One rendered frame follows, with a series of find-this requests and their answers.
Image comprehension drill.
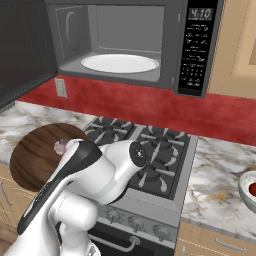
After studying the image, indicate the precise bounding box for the grey gas stove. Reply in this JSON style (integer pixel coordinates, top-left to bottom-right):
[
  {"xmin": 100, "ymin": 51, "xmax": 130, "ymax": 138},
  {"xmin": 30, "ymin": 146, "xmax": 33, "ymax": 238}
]
[{"xmin": 80, "ymin": 115, "xmax": 200, "ymax": 256}]

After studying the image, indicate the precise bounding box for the grey microwave oven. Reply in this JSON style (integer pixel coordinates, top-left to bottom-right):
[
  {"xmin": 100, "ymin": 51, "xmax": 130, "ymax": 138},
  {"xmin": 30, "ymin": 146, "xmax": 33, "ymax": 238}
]
[{"xmin": 44, "ymin": 0, "xmax": 225, "ymax": 98}]

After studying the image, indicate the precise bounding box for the beige drawer front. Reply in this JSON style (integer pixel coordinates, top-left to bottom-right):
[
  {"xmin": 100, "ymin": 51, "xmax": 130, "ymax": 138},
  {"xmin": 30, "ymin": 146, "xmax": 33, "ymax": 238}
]
[
  {"xmin": 174, "ymin": 219, "xmax": 256, "ymax": 256},
  {"xmin": 0, "ymin": 162, "xmax": 38, "ymax": 238}
]

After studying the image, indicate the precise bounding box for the white microwave turntable plate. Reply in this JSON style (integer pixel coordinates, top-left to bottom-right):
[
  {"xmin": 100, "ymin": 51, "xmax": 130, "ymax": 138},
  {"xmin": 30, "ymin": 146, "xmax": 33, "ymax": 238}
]
[{"xmin": 80, "ymin": 53, "xmax": 161, "ymax": 75}]

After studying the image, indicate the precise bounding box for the grey drawer handle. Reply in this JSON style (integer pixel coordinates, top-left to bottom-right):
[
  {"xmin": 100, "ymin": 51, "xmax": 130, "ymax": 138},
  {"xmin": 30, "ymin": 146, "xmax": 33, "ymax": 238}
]
[
  {"xmin": 214, "ymin": 237, "xmax": 248, "ymax": 253},
  {"xmin": 0, "ymin": 182, "xmax": 13, "ymax": 207}
]

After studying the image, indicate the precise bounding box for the beige wall cupboard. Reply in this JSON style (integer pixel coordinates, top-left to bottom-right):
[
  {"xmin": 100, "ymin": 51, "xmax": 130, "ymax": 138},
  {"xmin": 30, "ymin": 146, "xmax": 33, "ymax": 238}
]
[{"xmin": 207, "ymin": 0, "xmax": 256, "ymax": 100}]

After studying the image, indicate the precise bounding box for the beige wall outlet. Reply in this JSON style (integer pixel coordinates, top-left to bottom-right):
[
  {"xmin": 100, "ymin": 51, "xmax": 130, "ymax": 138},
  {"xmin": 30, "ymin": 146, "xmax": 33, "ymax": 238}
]
[{"xmin": 54, "ymin": 77, "xmax": 69, "ymax": 99}]

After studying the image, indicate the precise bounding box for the grey stove knob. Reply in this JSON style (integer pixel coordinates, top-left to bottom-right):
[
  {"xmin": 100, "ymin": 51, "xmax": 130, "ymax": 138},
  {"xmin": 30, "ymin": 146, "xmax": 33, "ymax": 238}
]
[
  {"xmin": 153, "ymin": 224, "xmax": 171, "ymax": 240},
  {"xmin": 128, "ymin": 216, "xmax": 144, "ymax": 233},
  {"xmin": 106, "ymin": 209, "xmax": 122, "ymax": 225}
]

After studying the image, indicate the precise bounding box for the red round food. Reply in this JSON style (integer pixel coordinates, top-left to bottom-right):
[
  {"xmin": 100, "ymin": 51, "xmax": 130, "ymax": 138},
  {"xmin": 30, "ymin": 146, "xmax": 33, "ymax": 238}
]
[{"xmin": 247, "ymin": 182, "xmax": 256, "ymax": 198}]

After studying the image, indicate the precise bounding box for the brown wooden bowl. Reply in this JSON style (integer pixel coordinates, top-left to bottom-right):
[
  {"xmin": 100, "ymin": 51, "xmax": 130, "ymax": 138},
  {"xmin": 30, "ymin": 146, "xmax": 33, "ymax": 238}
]
[{"xmin": 9, "ymin": 122, "xmax": 90, "ymax": 193}]

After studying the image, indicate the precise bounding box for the grey oven door handle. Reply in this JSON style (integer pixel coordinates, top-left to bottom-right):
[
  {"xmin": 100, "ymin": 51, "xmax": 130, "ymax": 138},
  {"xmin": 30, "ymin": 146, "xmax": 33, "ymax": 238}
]
[{"xmin": 87, "ymin": 233, "xmax": 142, "ymax": 252}]

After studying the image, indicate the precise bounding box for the black oven door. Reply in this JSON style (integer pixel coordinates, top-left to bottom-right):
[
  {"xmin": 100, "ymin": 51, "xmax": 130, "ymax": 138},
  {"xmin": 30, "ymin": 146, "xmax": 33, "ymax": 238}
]
[{"xmin": 87, "ymin": 223, "xmax": 176, "ymax": 256}]

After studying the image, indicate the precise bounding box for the dark microwave door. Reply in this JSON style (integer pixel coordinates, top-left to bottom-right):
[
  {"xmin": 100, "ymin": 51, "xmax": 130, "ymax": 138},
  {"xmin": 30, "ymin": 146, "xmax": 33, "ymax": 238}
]
[{"xmin": 0, "ymin": 0, "xmax": 60, "ymax": 112}]

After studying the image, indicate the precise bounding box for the grey bowl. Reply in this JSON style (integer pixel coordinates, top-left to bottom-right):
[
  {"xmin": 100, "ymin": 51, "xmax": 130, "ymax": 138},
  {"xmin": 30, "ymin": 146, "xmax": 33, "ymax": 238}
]
[{"xmin": 237, "ymin": 170, "xmax": 256, "ymax": 215}]

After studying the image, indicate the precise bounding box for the pink garlic bulb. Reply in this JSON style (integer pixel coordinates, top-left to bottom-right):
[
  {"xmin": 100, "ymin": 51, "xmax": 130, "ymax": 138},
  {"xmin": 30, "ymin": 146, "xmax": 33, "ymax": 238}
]
[{"xmin": 54, "ymin": 139, "xmax": 70, "ymax": 156}]

